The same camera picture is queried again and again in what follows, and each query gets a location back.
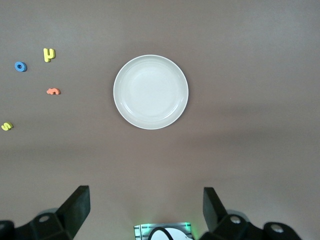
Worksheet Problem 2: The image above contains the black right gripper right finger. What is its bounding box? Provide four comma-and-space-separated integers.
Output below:
199, 186, 308, 240

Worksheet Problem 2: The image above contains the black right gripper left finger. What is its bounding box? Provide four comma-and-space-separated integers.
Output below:
0, 185, 91, 240

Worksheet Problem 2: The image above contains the blue foam letter o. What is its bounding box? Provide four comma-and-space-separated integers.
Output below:
14, 61, 28, 73

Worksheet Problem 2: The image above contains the yellow foam letter h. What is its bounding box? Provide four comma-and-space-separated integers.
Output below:
43, 48, 56, 63

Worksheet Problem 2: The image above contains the yellow foam letter s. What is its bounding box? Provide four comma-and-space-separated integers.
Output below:
0, 121, 14, 132

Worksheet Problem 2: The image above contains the beige round plate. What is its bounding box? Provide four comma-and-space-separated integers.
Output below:
112, 54, 190, 131

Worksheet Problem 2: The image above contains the brown table mat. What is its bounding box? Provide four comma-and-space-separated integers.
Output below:
0, 0, 320, 240

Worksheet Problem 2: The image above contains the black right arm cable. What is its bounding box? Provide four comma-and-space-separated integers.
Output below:
148, 226, 176, 240

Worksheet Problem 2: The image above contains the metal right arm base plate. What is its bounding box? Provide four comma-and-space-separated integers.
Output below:
133, 221, 193, 240

